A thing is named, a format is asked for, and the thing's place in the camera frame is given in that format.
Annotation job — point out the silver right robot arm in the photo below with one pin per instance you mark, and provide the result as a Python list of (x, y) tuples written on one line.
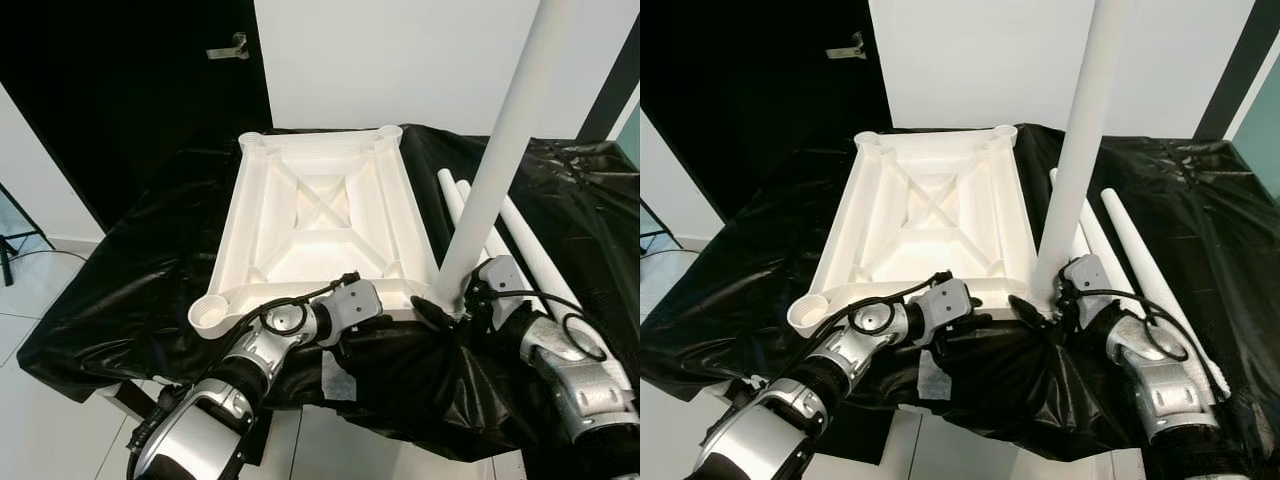
[(580, 380), (1160, 380)]

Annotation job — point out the black tripod stand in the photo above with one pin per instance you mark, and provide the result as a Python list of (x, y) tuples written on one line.
[(10, 250), (655, 235)]

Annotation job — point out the teal glass panel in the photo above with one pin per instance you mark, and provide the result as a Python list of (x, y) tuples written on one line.
[(631, 135), (1262, 135)]

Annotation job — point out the black plastic cover sheet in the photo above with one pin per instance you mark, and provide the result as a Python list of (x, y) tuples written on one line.
[(130, 270), (740, 270)]

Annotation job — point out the black door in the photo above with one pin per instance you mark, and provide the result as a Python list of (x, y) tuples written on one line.
[(740, 90), (120, 90)]

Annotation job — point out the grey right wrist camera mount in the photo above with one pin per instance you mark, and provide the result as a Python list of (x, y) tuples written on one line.
[(505, 280), (1088, 280)]

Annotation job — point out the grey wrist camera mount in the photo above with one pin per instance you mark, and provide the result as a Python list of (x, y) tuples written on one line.
[(1088, 280), (505, 280), (350, 303), (945, 300)]

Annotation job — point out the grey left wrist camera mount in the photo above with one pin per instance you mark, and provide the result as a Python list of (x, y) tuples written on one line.
[(945, 300), (350, 303)]

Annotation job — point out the black wall pillar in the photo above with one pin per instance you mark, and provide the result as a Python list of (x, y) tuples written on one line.
[(1230, 70), (612, 85)]

